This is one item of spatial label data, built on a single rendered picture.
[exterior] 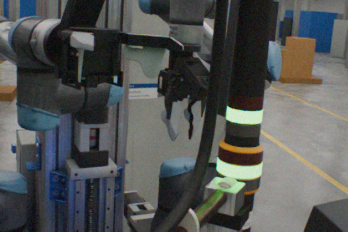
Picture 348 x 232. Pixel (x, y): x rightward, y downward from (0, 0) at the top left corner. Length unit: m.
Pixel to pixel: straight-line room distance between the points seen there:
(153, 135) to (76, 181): 1.22
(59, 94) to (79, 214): 0.62
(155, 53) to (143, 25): 1.74
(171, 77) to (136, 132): 1.47
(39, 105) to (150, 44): 0.26
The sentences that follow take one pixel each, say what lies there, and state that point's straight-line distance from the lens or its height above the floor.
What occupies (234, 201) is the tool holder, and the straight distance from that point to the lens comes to 0.41.
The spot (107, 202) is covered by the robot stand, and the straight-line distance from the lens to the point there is 1.38.
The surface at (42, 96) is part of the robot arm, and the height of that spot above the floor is 1.55.
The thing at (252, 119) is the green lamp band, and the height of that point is 1.61.
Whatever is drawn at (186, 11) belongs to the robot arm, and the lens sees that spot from 0.97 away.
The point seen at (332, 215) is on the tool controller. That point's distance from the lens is 1.19.
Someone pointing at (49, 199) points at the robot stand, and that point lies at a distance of 1.43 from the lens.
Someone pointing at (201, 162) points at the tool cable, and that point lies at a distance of 0.34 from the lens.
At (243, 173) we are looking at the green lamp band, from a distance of 0.43.
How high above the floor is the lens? 1.70
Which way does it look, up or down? 11 degrees down
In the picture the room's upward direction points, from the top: 4 degrees clockwise
